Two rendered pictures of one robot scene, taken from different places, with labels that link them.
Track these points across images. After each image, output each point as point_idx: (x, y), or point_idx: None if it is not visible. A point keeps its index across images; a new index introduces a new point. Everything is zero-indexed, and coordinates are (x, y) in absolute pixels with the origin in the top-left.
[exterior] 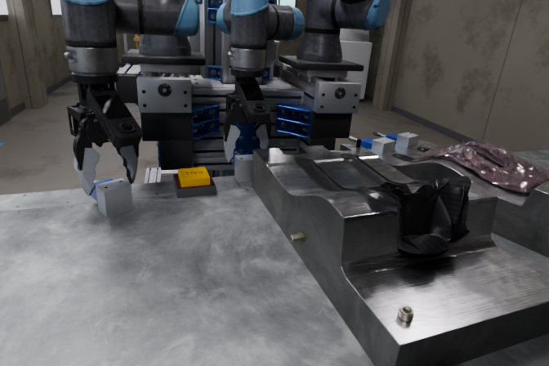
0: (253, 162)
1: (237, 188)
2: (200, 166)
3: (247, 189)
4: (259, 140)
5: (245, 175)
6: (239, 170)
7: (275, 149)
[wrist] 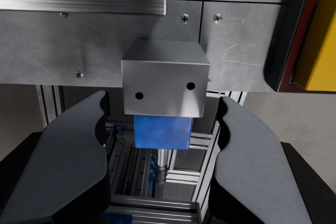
0: None
1: (214, 4)
2: (186, 207)
3: None
4: (96, 136)
5: (177, 46)
6: (199, 52)
7: None
